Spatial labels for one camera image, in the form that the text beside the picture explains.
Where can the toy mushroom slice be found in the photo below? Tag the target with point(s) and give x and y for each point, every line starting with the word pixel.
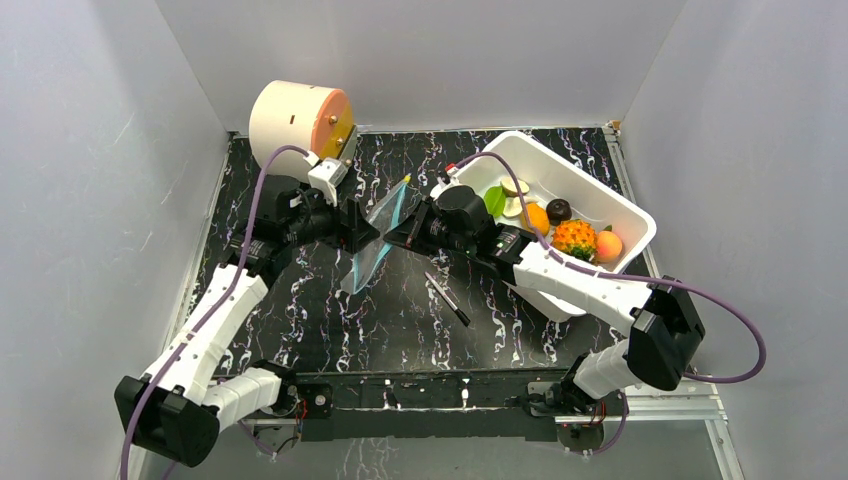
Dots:
pixel 514 188

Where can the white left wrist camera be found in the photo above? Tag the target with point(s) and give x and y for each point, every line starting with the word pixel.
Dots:
pixel 326 177

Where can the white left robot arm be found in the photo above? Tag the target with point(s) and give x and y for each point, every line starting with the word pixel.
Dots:
pixel 173 409

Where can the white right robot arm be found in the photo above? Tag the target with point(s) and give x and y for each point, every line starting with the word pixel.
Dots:
pixel 660 325

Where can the dark brown toy fruit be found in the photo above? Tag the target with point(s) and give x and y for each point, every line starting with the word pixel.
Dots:
pixel 558 211

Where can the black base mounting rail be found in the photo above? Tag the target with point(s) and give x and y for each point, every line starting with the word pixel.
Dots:
pixel 424 404

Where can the white plastic bin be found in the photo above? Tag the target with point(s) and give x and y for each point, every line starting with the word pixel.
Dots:
pixel 552 176

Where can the green toy leaf vegetable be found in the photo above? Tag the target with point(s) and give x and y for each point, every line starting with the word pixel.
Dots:
pixel 495 200

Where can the clear blue zip top bag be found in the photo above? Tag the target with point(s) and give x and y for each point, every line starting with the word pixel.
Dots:
pixel 384 216

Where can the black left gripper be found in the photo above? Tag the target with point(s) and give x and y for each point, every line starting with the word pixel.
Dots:
pixel 357 232

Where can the cream cylindrical container orange lid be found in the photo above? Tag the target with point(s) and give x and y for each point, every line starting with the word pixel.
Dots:
pixel 310 117

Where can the orange toy pineapple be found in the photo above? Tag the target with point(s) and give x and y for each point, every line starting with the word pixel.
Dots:
pixel 576 238

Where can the black and silver pen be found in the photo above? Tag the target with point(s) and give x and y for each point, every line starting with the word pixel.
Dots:
pixel 453 306

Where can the toy orange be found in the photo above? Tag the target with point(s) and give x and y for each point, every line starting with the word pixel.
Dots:
pixel 535 218

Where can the toy peach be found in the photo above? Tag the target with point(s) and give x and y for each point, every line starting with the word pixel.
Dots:
pixel 609 246

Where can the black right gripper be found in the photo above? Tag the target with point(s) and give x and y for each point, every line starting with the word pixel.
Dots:
pixel 420 225

